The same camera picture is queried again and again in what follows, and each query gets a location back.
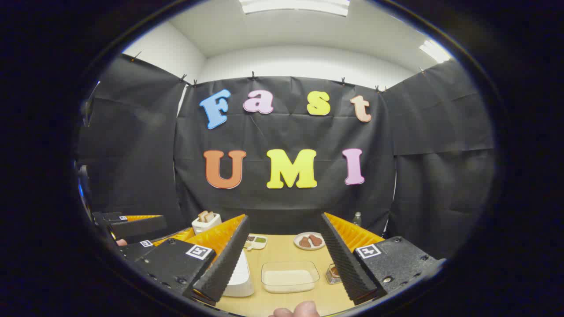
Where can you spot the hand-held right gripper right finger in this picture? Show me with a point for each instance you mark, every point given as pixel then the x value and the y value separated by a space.
pixel 346 264

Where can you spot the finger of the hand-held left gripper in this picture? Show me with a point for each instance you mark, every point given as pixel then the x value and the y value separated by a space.
pixel 136 226
pixel 152 246

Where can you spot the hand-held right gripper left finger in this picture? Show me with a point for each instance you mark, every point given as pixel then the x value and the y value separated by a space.
pixel 222 264

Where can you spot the clear chopstick holder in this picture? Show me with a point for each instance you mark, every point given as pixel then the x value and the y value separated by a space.
pixel 331 279

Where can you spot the white rice cooker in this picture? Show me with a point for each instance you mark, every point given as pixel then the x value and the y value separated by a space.
pixel 242 281

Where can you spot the clear dish of rice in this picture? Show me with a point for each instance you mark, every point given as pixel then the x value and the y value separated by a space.
pixel 290 279

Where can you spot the brown meat piece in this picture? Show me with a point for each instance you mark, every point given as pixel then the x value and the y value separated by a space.
pixel 315 240
pixel 305 242

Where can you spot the white divided bean dish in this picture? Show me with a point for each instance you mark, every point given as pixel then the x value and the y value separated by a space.
pixel 255 242

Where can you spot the white toaster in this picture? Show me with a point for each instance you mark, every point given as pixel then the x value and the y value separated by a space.
pixel 205 225

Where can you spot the clear plastic bottle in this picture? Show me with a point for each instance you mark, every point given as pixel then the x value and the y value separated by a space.
pixel 357 219

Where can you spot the white round plate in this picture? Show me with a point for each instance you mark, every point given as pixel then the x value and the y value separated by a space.
pixel 300 246

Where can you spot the black backdrop cloth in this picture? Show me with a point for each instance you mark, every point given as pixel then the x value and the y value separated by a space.
pixel 286 132

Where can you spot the small ceiling light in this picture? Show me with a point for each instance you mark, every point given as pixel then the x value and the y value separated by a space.
pixel 435 50

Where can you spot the long ceiling light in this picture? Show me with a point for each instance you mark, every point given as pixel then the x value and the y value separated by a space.
pixel 295 5

